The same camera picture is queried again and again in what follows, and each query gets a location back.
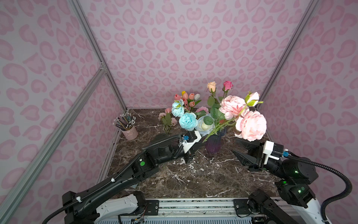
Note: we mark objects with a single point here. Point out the purple glass vase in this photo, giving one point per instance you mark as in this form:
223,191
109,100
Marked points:
214,142

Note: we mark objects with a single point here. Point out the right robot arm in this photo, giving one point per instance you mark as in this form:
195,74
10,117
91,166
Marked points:
293,185

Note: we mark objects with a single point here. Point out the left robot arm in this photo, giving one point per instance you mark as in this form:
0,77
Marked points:
93,205

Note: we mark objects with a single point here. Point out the magenta rose stem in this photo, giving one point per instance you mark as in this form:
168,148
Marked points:
227,86

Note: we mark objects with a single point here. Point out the pink tulip bunch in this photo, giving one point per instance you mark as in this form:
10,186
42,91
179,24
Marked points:
187,100

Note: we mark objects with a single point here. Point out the pink pen cup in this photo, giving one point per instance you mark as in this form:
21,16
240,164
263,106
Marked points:
126,123

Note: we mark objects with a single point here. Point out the teal carnation flower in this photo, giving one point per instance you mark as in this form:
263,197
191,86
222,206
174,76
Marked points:
188,121

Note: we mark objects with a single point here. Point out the white cream rose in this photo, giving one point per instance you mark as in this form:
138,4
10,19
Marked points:
202,127

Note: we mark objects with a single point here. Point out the small pink flower stem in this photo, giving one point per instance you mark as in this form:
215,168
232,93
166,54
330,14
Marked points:
167,120

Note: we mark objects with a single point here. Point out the pink carnation flower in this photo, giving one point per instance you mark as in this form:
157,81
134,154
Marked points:
202,109

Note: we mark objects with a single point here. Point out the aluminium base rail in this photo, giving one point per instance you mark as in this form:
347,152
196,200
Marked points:
195,210

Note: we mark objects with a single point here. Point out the peach rose stem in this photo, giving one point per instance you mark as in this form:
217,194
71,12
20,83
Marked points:
212,100

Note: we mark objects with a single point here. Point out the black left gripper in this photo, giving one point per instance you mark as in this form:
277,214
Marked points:
184,155

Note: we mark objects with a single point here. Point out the small teal white flower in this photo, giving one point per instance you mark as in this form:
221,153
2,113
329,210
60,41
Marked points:
178,108

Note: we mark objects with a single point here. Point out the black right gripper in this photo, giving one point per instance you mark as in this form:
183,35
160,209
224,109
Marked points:
257,156

